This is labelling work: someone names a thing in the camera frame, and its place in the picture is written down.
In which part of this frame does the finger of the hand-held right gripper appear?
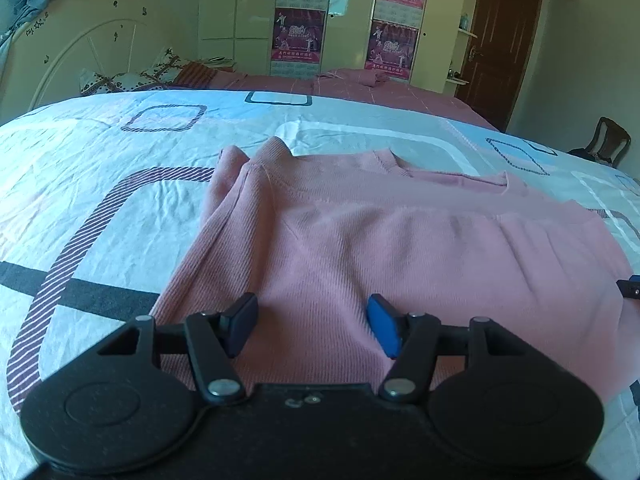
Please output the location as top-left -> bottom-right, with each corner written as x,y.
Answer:
616,274 -> 640,302

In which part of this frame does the pink sweatshirt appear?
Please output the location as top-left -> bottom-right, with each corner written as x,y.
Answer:
151,136 -> 640,406

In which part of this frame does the white patterned pillow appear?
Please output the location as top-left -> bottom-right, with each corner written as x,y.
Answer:
80,46 -> 193,96

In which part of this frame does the brown wooden door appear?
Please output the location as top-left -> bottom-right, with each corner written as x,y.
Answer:
454,0 -> 544,132

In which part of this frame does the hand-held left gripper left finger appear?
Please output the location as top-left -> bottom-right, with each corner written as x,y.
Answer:
96,293 -> 247,405

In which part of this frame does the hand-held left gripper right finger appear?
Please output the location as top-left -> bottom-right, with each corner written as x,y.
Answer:
378,294 -> 532,403

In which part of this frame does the brown striped cushion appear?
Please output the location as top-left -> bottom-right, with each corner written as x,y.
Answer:
172,61 -> 223,87

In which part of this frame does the cream bed headboard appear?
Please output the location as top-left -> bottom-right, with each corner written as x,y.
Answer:
0,0 -> 202,126

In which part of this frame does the wooden chair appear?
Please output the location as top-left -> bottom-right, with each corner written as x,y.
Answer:
567,116 -> 632,169

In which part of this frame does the blue patterned bed sheet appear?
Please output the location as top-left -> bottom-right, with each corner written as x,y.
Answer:
0,87 -> 640,480

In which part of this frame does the pink checked bedspread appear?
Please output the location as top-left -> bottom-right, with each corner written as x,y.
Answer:
165,67 -> 502,134

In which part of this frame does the cream corner shelf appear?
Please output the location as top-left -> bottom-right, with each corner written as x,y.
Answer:
444,0 -> 489,95

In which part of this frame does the folded pink garment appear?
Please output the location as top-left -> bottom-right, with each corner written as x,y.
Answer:
314,66 -> 389,89

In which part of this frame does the cream wardrobe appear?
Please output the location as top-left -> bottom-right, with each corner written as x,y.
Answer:
197,0 -> 472,95

